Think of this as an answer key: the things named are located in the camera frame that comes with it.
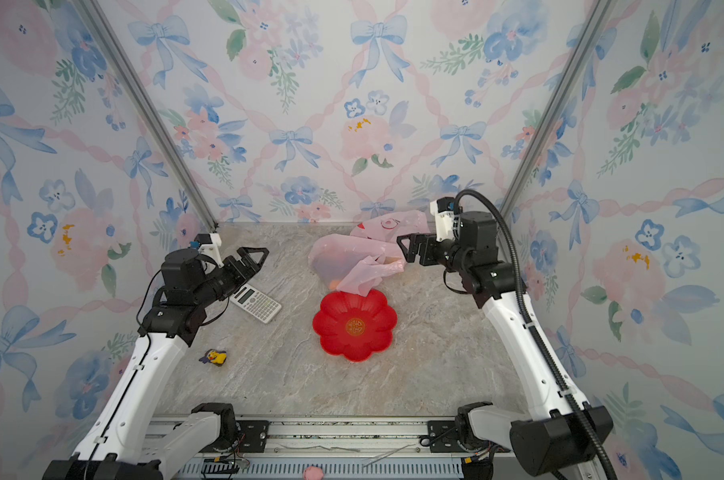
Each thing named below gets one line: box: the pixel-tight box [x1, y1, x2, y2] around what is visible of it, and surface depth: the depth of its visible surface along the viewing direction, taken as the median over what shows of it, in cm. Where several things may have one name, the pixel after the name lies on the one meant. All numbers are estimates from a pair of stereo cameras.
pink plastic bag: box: [309, 210, 430, 296], surface depth 93 cm
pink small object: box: [303, 466, 324, 480], surface depth 70 cm
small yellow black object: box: [198, 348, 227, 367], surface depth 87 cm
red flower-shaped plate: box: [313, 290, 398, 362], surface depth 95 cm
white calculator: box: [230, 284, 282, 324], surface depth 97 cm
